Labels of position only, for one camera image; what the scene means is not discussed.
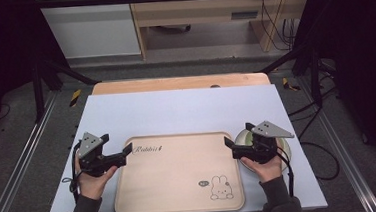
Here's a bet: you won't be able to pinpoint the white cabinet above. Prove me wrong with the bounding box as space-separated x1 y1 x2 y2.
34 0 142 62

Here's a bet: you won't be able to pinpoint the white round plate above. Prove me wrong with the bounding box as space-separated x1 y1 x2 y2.
233 125 294 177

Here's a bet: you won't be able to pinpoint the light wooden desk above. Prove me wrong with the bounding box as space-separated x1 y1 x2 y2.
126 0 320 63

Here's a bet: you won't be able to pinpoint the black metal stand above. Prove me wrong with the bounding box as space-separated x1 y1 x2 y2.
257 42 324 113
29 54 102 125

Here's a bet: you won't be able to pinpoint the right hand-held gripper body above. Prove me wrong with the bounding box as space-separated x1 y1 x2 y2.
229 118 297 167

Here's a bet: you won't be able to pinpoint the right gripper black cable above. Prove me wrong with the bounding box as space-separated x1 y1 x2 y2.
274 144 298 198

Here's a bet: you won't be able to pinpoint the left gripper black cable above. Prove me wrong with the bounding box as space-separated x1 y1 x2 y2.
58 141 88 205

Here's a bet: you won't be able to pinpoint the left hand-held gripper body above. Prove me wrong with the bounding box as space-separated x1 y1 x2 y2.
76 128 129 180

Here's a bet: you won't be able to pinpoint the black floor cable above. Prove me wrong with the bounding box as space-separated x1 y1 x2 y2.
286 85 343 184

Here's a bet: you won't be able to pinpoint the black curtain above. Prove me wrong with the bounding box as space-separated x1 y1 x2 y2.
0 0 76 150
288 0 376 179

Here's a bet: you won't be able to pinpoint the black hanging cables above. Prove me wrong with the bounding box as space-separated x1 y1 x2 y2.
260 0 299 53

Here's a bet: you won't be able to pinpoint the aluminium floor rail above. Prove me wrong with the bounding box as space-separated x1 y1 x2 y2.
296 72 376 212
0 91 66 212

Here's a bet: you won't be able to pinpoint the wooden tray with rabbit print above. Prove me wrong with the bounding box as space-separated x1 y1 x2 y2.
109 128 247 212

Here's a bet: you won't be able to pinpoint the yellow black tape strip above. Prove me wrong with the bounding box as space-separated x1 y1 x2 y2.
281 75 302 93
68 88 84 108

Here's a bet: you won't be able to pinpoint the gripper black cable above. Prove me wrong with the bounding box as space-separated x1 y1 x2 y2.
274 144 298 198
58 141 88 205

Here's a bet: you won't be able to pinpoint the person's right hand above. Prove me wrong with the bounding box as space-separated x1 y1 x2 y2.
240 153 285 186

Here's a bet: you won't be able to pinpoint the person's left hand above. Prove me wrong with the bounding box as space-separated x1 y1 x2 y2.
73 153 121 203

